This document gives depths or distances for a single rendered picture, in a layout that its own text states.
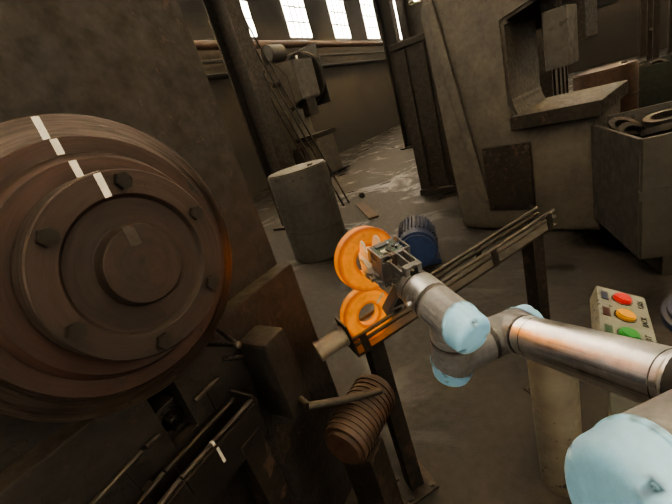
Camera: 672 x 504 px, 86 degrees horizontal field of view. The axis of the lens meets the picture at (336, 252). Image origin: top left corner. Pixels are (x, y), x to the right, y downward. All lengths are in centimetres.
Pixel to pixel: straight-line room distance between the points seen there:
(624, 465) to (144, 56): 101
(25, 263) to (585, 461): 60
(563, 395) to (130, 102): 125
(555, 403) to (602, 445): 82
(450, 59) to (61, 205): 282
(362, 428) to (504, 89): 246
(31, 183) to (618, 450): 68
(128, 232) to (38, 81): 37
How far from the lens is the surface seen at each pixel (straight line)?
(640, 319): 115
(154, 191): 63
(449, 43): 310
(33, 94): 86
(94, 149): 68
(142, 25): 103
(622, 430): 39
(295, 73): 843
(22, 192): 61
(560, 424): 125
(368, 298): 101
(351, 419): 101
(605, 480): 39
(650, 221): 239
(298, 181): 328
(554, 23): 263
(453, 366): 70
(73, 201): 58
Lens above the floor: 124
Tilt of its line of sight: 20 degrees down
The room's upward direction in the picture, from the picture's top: 17 degrees counter-clockwise
